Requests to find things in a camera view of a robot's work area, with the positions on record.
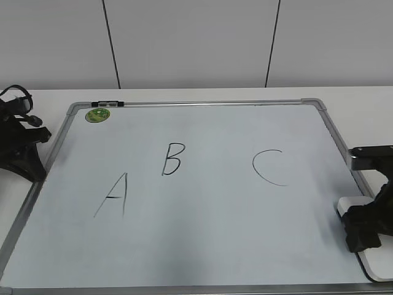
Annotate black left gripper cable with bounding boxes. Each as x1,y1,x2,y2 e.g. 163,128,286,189
0,84,42,127

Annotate round green magnet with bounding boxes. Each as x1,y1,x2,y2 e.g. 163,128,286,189
85,108,111,124

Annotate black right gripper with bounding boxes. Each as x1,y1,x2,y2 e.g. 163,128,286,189
341,145,392,253

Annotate white board eraser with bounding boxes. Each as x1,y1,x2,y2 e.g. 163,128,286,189
337,196,393,282

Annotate white board with aluminium frame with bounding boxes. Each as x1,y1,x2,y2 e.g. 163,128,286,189
1,99,392,294

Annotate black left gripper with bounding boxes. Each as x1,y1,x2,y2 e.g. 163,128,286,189
1,97,52,182

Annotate black and clear frame clip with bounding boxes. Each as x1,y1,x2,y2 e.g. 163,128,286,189
90,101,125,108

